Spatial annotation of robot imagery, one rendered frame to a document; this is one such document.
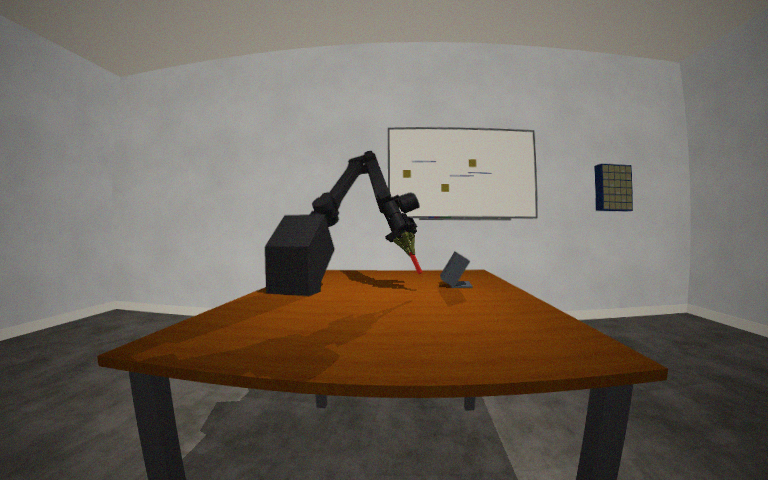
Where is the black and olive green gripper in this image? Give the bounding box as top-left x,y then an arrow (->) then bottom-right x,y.
385,212 -> 417,257

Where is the red rectangular peg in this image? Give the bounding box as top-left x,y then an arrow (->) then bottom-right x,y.
409,252 -> 423,274

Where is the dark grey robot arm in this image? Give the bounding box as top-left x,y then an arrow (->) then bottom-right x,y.
310,151 -> 420,227

